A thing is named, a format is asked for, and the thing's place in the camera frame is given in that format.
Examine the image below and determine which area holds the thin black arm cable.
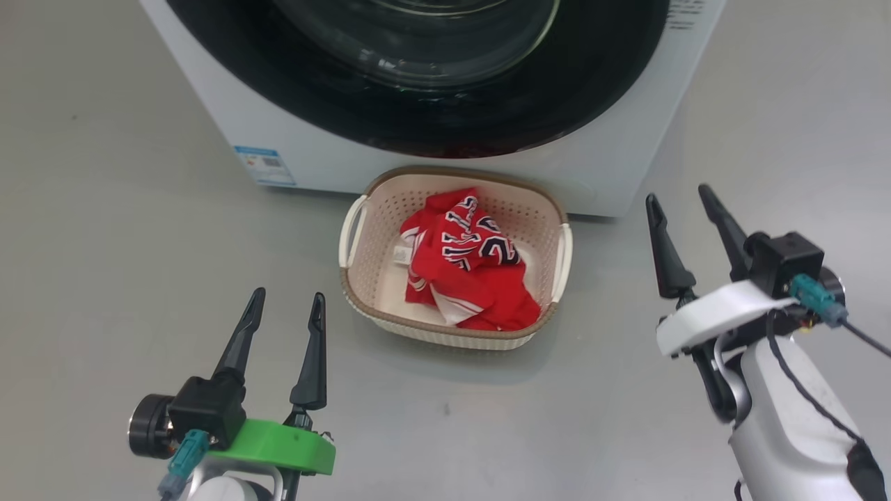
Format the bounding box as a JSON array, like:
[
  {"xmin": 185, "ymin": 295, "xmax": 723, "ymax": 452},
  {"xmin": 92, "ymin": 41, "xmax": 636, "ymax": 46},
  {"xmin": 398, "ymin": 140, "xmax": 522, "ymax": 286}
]
[{"xmin": 766, "ymin": 313, "xmax": 888, "ymax": 501}]

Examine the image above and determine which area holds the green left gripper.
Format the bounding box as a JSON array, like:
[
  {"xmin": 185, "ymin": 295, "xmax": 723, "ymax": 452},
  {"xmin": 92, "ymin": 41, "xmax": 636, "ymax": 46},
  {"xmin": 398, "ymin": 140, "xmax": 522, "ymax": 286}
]
[{"xmin": 209, "ymin": 287, "xmax": 336, "ymax": 476}]

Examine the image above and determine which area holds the round black glass washer door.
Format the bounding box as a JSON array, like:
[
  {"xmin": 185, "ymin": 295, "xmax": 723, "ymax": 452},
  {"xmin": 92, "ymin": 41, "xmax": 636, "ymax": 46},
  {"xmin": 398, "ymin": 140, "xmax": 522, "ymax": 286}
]
[{"xmin": 166, "ymin": 0, "xmax": 670, "ymax": 159}]

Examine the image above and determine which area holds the blue energy label sticker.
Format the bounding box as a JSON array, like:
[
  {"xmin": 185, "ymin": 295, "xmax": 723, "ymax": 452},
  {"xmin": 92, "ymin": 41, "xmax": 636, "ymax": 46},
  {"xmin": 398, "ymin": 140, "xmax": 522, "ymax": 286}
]
[{"xmin": 234, "ymin": 145, "xmax": 297, "ymax": 187}]

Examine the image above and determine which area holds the red basketball jersey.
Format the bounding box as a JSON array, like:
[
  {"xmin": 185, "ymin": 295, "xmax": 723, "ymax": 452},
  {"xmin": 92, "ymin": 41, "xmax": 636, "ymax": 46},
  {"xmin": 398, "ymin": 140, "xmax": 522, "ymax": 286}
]
[{"xmin": 400, "ymin": 188, "xmax": 542, "ymax": 331}]

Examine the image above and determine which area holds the teal camera cable connector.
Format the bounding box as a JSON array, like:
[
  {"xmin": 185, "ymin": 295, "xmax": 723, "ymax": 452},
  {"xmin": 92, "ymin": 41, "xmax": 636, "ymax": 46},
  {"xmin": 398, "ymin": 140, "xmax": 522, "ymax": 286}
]
[
  {"xmin": 790, "ymin": 273, "xmax": 891, "ymax": 359},
  {"xmin": 159, "ymin": 429, "xmax": 210, "ymax": 496}
]

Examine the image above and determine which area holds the white front-load washing machine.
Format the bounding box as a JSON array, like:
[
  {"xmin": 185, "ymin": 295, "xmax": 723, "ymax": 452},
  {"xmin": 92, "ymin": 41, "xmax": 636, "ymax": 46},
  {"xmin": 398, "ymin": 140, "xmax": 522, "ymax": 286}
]
[{"xmin": 139, "ymin": 0, "xmax": 728, "ymax": 218}]

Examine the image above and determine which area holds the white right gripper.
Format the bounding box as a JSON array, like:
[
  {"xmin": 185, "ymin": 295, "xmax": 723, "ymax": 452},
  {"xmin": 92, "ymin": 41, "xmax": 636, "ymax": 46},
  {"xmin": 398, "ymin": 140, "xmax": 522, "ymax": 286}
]
[{"xmin": 645, "ymin": 184, "xmax": 798, "ymax": 358}]

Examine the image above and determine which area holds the cream perforated laundry basket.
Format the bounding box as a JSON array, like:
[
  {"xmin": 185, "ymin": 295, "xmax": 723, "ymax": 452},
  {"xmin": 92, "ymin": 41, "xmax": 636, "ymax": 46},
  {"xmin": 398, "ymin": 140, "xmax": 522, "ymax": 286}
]
[{"xmin": 338, "ymin": 166, "xmax": 574, "ymax": 350}]

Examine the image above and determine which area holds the printed text notice sticker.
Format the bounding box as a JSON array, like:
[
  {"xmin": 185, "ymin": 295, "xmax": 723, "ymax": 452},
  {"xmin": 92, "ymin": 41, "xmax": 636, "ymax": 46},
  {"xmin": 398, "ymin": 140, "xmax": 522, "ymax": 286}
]
[{"xmin": 665, "ymin": 0, "xmax": 707, "ymax": 32}]

